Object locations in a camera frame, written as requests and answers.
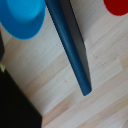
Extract blue plastic bowl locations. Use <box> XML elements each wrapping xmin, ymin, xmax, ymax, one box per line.
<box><xmin>0</xmin><ymin>0</ymin><xmax>47</xmax><ymax>41</ymax></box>

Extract red plastic cup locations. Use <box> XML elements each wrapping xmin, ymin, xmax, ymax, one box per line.
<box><xmin>102</xmin><ymin>0</ymin><xmax>128</xmax><ymax>17</ymax></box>

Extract black fabric storage box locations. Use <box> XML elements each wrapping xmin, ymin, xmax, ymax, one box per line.
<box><xmin>0</xmin><ymin>30</ymin><xmax>44</xmax><ymax>128</ymax></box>

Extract dark blue hardcover book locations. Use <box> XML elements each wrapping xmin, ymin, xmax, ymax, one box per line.
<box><xmin>44</xmin><ymin>0</ymin><xmax>93</xmax><ymax>97</ymax></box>

